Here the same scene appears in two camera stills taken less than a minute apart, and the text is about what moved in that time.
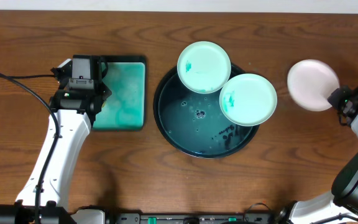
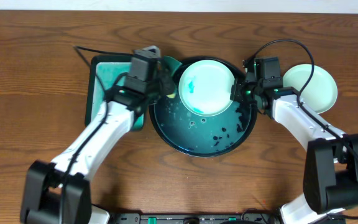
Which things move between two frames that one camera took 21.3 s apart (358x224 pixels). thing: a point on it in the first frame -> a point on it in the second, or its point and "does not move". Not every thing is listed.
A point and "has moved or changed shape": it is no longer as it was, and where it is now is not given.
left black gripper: (103, 91) -> (165, 82)
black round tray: (193, 123) does not move
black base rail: (191, 218) does not move
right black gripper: (336, 97) -> (237, 92)
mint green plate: (248, 99) has moved or changed shape
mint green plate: (204, 67) -> (204, 87)
